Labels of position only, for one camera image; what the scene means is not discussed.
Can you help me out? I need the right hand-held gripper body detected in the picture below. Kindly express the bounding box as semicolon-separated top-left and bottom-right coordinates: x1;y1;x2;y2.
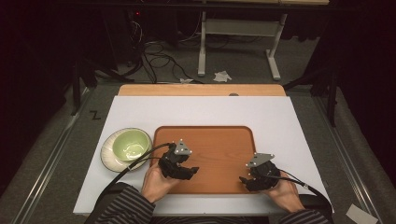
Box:
245;152;282;189

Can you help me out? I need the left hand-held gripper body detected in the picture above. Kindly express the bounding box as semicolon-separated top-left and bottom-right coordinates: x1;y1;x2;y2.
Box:
157;139;193;180

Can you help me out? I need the person's left hand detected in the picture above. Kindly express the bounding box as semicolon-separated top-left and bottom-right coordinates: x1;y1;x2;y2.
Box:
140;162;182;204

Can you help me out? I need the person's right hand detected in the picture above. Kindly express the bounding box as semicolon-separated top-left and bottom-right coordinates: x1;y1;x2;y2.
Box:
261;171;306;214

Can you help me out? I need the wooden tray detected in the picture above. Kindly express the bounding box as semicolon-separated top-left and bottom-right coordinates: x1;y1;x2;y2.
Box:
149;125;258;196

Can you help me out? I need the green bowl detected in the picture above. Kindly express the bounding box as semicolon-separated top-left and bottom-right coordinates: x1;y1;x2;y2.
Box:
111;129;150;162

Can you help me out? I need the person's striped torso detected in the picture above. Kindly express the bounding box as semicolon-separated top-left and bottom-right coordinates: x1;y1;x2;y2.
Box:
148;215;283;224

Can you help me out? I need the white table mat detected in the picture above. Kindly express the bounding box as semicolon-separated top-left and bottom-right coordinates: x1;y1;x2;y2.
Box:
72;95;334;217

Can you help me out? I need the white ribbed plate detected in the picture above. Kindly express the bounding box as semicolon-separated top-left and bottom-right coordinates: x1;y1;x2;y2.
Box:
100;127;154;174

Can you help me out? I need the large crumpled white paper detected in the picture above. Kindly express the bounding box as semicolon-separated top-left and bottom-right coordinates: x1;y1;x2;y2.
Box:
213;70;233;83

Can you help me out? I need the black stand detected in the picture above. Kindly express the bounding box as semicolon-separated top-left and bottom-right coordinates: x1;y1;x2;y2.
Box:
282;62;343;128
70;58;135;117

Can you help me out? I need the flat white paper piece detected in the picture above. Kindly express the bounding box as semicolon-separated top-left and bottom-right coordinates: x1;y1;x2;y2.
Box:
345;203;379;224

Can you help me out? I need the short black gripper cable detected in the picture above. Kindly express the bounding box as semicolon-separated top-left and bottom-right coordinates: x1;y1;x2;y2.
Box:
125;156;163;172

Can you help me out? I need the long black gripper cable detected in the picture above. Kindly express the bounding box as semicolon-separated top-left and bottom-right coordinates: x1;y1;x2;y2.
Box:
98;142;173;202

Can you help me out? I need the metal floor rail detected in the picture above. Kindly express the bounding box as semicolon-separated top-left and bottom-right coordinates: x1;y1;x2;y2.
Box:
312;95;385;224
10;87;95;224

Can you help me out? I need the black floor cable bundle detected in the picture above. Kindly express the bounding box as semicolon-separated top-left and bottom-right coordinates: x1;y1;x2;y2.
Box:
125;12;205;85

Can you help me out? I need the white metal frame stand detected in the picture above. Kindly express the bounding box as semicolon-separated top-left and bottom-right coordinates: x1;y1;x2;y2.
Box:
197;9;290;81

